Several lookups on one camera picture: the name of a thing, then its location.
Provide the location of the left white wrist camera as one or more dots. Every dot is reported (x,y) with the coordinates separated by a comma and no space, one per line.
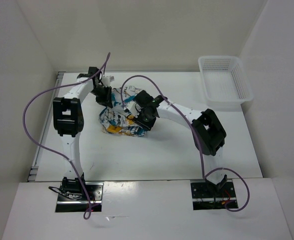
(107,80)

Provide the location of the colourful printed shorts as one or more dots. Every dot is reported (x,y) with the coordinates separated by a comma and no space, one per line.
(116,121)

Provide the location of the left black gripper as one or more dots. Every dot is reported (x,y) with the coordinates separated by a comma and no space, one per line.
(107,100)

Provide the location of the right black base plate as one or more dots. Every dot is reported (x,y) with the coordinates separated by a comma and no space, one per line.
(204,198)

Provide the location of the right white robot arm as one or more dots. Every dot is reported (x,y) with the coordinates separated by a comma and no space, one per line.
(207,131)

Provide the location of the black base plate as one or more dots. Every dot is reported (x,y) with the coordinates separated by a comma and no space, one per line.
(77,203)
(204,198)

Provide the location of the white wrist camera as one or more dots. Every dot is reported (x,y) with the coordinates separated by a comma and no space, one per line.
(132,108)
(107,80)

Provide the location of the aluminium table edge rail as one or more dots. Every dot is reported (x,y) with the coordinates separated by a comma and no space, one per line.
(44,132)

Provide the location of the white plastic mesh basket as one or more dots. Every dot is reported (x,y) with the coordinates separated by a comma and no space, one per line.
(224,80)

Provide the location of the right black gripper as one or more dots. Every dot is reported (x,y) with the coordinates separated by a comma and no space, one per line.
(147,125)

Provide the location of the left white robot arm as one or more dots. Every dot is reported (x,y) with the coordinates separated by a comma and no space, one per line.
(68,121)

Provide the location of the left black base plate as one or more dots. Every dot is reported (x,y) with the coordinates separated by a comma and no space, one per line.
(77,203)

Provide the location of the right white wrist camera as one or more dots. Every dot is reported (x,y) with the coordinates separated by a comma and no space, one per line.
(132,108)

